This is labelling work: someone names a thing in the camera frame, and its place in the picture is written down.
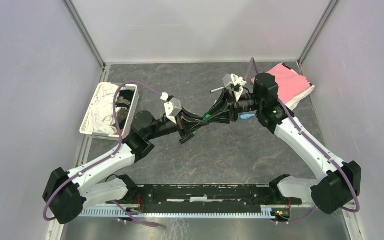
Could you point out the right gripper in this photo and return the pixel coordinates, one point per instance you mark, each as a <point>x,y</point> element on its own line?
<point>228,99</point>

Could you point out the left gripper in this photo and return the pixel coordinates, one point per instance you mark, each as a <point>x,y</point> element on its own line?
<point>185,125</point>

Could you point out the green pen cap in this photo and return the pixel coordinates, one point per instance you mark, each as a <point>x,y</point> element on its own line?
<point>206,117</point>

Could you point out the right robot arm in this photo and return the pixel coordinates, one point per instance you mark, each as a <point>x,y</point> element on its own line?
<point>336,184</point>

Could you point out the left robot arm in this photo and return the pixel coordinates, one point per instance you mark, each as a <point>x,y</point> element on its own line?
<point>106,162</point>

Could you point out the white pen upper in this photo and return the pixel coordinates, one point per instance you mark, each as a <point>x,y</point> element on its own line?
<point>217,89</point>

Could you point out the blue pen cap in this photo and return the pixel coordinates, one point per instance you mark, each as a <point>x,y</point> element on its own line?
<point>246,116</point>

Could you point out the black cloth in basket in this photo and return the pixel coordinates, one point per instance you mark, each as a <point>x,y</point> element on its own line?
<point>123,105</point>

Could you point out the pink folded cloth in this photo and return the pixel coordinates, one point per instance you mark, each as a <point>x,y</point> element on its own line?
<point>288,86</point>

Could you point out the white cloth in basket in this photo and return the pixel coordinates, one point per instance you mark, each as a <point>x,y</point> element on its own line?
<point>100,116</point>

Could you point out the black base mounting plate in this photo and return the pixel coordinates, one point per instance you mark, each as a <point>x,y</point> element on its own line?
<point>205,199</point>

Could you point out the white plastic basket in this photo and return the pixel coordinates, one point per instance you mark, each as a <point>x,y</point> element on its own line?
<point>124,132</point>

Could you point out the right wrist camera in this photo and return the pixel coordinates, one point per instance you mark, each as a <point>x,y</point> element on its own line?
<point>234,83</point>

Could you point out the aluminium frame rail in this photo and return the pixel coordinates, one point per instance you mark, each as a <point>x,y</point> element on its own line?
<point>69,201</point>

